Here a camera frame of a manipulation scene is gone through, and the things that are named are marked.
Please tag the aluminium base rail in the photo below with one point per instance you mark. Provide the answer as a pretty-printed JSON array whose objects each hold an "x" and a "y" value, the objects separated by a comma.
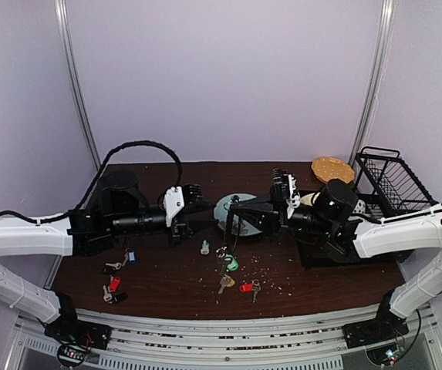
[{"x": 313, "y": 341}]

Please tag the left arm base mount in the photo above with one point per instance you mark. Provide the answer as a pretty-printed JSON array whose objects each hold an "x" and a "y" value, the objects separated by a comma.
[{"x": 76, "y": 338}]

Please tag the red key tag with key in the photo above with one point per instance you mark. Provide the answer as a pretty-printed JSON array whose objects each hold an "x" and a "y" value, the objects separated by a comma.
[{"x": 253, "y": 288}]

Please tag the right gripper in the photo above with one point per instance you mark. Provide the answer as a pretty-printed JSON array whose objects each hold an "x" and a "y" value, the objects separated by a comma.
[{"x": 279, "y": 216}]

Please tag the orange dotted plate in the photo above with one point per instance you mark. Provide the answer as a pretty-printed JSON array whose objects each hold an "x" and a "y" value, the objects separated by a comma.
[{"x": 329, "y": 168}]

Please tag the black wire dish rack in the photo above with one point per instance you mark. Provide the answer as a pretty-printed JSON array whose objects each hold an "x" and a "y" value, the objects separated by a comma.
[{"x": 401, "y": 216}]

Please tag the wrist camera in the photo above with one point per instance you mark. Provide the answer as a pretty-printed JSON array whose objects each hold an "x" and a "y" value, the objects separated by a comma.
[
  {"x": 175, "y": 198},
  {"x": 284, "y": 189}
]

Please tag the blue key tag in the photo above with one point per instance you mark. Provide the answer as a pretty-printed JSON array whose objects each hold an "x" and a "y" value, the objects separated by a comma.
[{"x": 131, "y": 257}]

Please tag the black key tag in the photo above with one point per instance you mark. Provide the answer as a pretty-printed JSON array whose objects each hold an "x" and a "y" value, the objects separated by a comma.
[{"x": 117, "y": 298}]

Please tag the light blue flower plate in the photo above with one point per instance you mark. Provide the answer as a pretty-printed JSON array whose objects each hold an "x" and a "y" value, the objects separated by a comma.
[{"x": 221, "y": 214}]

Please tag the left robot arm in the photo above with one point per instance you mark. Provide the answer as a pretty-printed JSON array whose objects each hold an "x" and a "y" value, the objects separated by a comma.
[{"x": 120, "y": 210}]

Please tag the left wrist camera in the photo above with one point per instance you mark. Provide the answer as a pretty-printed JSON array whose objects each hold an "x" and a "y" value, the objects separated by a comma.
[{"x": 175, "y": 198}]

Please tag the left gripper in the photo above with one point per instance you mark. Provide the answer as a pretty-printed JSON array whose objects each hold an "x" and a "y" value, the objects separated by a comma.
[{"x": 183, "y": 230}]

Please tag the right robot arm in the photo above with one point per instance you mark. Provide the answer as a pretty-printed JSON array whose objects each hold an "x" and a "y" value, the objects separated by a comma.
[{"x": 332, "y": 208}]

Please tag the aluminium post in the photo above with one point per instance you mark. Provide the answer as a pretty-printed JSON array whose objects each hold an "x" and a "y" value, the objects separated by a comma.
[
  {"x": 384, "y": 33},
  {"x": 77, "y": 93}
]

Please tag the silver key near black tag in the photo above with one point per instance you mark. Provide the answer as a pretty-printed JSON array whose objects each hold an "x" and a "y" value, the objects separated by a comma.
[{"x": 107, "y": 295}]

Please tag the pale green key tag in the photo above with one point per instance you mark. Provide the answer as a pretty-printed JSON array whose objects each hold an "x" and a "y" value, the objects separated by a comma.
[{"x": 205, "y": 248}]

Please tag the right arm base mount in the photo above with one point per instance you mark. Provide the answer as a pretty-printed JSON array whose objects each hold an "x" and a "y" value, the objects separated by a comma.
[{"x": 379, "y": 337}]

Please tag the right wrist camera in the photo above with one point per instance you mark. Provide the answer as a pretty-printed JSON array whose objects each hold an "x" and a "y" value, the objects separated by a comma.
[{"x": 284, "y": 189}]

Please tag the left aluminium post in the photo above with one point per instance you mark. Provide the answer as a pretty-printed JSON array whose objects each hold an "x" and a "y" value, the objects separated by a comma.
[{"x": 77, "y": 93}]

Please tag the right aluminium post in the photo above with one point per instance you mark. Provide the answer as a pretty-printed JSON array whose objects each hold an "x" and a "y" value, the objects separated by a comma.
[{"x": 384, "y": 33}]

